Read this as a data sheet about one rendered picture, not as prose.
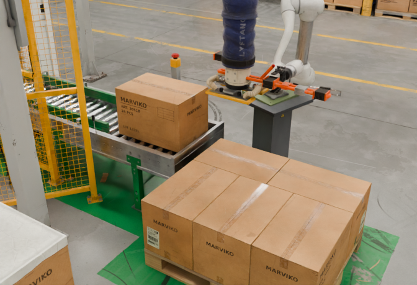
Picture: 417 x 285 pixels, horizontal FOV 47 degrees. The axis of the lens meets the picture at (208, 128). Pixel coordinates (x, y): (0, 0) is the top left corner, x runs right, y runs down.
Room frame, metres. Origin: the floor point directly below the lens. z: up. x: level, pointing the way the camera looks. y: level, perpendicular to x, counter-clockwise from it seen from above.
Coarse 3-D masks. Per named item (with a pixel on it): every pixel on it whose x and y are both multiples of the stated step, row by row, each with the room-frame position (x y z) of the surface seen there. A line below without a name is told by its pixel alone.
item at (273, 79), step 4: (268, 76) 2.96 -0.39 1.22; (272, 76) 2.96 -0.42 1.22; (264, 80) 2.89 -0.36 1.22; (268, 80) 2.91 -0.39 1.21; (272, 80) 2.91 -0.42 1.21; (276, 80) 2.89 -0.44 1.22; (264, 84) 2.90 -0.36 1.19; (268, 84) 2.88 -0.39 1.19; (272, 84) 2.87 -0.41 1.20; (268, 88) 2.88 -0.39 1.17; (272, 88) 2.87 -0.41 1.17
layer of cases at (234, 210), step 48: (240, 144) 3.26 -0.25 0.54; (192, 192) 2.61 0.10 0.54; (240, 192) 2.61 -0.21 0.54; (288, 192) 2.61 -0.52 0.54; (336, 192) 2.61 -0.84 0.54; (144, 240) 2.52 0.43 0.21; (192, 240) 2.32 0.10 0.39; (240, 240) 2.14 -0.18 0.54; (288, 240) 2.13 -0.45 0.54; (336, 240) 2.13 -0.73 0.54
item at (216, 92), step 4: (220, 88) 3.01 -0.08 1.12; (208, 92) 3.02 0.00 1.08; (212, 92) 3.02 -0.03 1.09; (216, 92) 3.00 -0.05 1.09; (220, 92) 3.00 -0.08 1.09; (240, 92) 2.94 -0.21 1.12; (220, 96) 2.96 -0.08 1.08; (224, 96) 2.95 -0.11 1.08; (228, 96) 2.94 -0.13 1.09; (232, 96) 2.93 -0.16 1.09; (236, 96) 2.93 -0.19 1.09; (240, 96) 2.93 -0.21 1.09; (232, 100) 2.91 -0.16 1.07; (236, 100) 2.89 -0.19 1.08; (240, 100) 2.88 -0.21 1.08; (244, 100) 2.88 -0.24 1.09; (248, 100) 2.88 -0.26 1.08; (252, 100) 2.89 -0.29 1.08; (248, 104) 2.85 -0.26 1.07
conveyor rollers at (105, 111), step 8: (32, 80) 4.61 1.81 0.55; (24, 88) 4.40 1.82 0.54; (48, 88) 4.42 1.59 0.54; (56, 96) 4.19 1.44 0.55; (64, 96) 4.23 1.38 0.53; (72, 96) 4.21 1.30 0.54; (88, 96) 4.25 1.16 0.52; (56, 104) 4.04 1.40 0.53; (64, 104) 4.01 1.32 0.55; (72, 104) 4.00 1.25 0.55; (88, 104) 4.01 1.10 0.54; (96, 104) 4.00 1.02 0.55; (104, 104) 4.05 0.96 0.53; (112, 104) 4.02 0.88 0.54; (88, 112) 3.88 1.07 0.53; (96, 112) 3.85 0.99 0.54; (104, 112) 3.83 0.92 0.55; (112, 112) 3.88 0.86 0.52; (104, 120) 3.68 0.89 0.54; (112, 120) 3.67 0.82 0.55; (112, 128) 3.53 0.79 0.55; (120, 136) 3.44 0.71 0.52; (144, 144) 3.27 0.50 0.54; (168, 152) 3.13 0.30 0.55; (176, 152) 3.17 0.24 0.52
